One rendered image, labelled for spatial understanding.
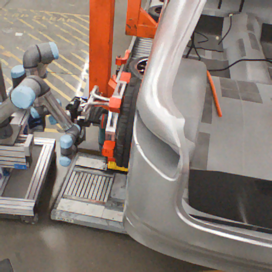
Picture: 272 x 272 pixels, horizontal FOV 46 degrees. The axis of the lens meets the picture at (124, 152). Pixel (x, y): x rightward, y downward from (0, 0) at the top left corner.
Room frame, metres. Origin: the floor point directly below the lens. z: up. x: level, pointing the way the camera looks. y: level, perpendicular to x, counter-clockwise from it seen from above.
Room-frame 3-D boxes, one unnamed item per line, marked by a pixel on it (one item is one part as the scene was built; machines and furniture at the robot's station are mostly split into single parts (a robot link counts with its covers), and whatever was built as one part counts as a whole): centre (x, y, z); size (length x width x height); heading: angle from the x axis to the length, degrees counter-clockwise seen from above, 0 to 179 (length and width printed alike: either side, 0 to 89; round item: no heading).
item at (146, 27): (4.36, -0.25, 0.69); 0.52 x 0.17 x 0.35; 84
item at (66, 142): (1.50, 0.36, 0.95); 0.11 x 0.08 x 0.11; 172
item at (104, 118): (1.93, 0.15, 0.85); 0.21 x 0.14 x 0.14; 84
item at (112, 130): (1.92, 0.08, 0.85); 0.54 x 0.07 x 0.54; 174
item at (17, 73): (2.18, 0.87, 0.98); 0.13 x 0.12 x 0.14; 125
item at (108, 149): (1.61, 0.11, 0.85); 0.09 x 0.08 x 0.07; 174
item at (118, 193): (1.90, -0.09, 0.32); 0.40 x 0.30 x 0.28; 174
